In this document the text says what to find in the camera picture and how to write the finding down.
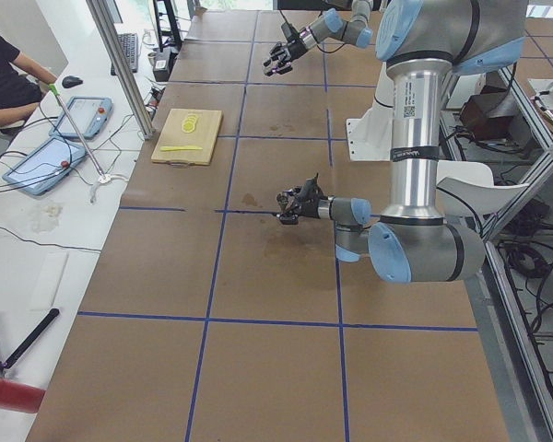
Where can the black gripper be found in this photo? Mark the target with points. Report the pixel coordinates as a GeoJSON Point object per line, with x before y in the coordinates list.
{"type": "Point", "coordinates": [310, 208]}
{"type": "Point", "coordinates": [296, 48]}

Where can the steel jigger measuring cup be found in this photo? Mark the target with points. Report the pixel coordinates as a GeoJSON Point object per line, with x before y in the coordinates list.
{"type": "Point", "coordinates": [282, 200]}

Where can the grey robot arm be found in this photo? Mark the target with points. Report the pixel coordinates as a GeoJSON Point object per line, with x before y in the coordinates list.
{"type": "Point", "coordinates": [420, 43]}
{"type": "Point", "coordinates": [345, 21]}

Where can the bamboo cutting board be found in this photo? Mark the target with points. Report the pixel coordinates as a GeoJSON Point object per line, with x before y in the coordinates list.
{"type": "Point", "coordinates": [205, 135]}

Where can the yellow plastic knife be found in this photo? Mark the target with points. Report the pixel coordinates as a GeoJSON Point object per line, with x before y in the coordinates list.
{"type": "Point", "coordinates": [172, 148]}

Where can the black keyboard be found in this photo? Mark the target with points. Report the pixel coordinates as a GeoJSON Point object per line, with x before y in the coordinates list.
{"type": "Point", "coordinates": [129, 44]}

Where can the white plastic chair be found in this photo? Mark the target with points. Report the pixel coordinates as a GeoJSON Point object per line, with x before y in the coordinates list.
{"type": "Point", "coordinates": [463, 182]}

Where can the teach pendant far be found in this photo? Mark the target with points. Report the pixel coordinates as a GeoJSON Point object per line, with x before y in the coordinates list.
{"type": "Point", "coordinates": [90, 115]}

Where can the teach pendant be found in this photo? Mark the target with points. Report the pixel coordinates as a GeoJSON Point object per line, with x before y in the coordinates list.
{"type": "Point", "coordinates": [90, 115]}
{"type": "Point", "coordinates": [45, 166]}

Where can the black computer mouse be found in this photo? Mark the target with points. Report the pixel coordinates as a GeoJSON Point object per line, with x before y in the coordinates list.
{"type": "Point", "coordinates": [71, 81]}

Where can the teach pendant near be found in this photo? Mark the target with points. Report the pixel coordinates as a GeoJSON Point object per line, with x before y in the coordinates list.
{"type": "Point", "coordinates": [45, 166]}

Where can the seated person black shirt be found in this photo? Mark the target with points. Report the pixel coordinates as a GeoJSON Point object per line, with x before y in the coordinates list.
{"type": "Point", "coordinates": [19, 97]}

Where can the red cylinder bottle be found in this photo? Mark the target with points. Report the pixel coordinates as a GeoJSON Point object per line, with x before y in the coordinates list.
{"type": "Point", "coordinates": [19, 397]}

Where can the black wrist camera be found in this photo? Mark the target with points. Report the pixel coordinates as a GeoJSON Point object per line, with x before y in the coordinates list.
{"type": "Point", "coordinates": [289, 31]}
{"type": "Point", "coordinates": [311, 189]}

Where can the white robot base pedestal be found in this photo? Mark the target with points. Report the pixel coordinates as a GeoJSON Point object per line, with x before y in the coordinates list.
{"type": "Point", "coordinates": [369, 138]}

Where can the aluminium frame post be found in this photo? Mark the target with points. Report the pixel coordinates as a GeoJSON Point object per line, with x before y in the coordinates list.
{"type": "Point", "coordinates": [105, 26]}

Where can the black handle tool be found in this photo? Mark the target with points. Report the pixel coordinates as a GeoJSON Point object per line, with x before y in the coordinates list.
{"type": "Point", "coordinates": [31, 338]}

